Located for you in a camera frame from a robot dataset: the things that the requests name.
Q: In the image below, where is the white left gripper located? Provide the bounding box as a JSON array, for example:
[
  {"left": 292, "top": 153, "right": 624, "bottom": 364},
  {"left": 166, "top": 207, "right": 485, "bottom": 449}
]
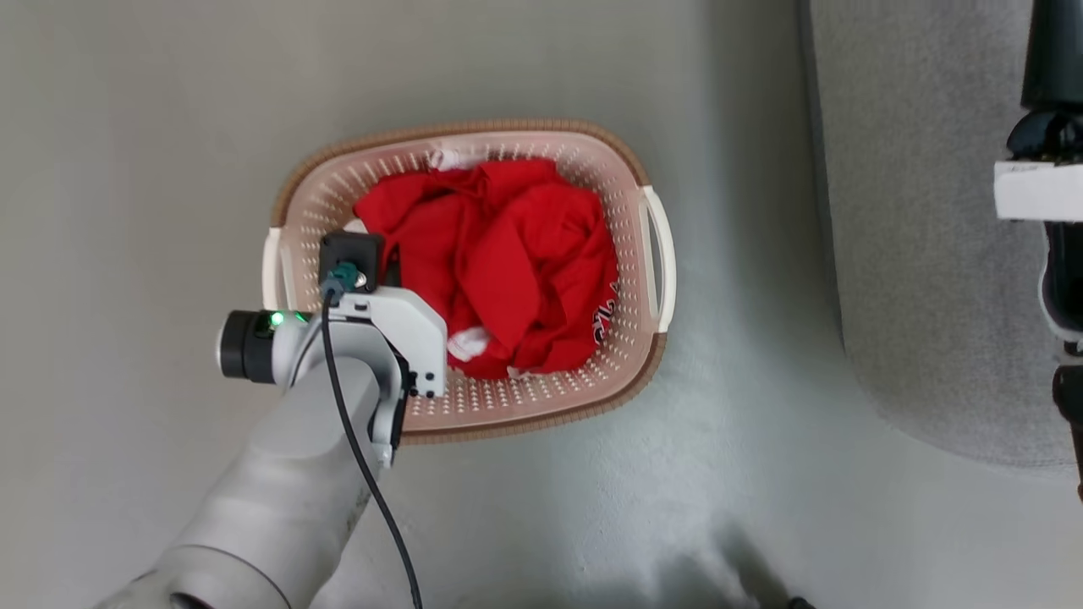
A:
[{"left": 327, "top": 287, "right": 448, "bottom": 468}]

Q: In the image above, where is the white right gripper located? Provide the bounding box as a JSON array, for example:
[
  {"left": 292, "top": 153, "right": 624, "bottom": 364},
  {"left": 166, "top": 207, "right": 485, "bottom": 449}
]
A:
[{"left": 993, "top": 160, "right": 1083, "bottom": 223}]

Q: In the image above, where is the red garment white trim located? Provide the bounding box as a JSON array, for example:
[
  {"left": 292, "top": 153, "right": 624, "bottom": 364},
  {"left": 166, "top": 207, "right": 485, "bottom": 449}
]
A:
[
  {"left": 354, "top": 159, "right": 618, "bottom": 373},
  {"left": 444, "top": 279, "right": 621, "bottom": 381}
]

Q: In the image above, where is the pink perforated plastic laundry basket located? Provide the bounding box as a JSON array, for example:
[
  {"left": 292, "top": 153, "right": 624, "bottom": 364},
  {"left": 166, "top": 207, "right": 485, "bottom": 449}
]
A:
[{"left": 261, "top": 118, "right": 677, "bottom": 446}]

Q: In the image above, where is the black cable teal connector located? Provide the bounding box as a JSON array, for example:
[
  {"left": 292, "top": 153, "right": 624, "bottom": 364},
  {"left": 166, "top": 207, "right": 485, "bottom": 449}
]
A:
[{"left": 319, "top": 261, "right": 424, "bottom": 609}]

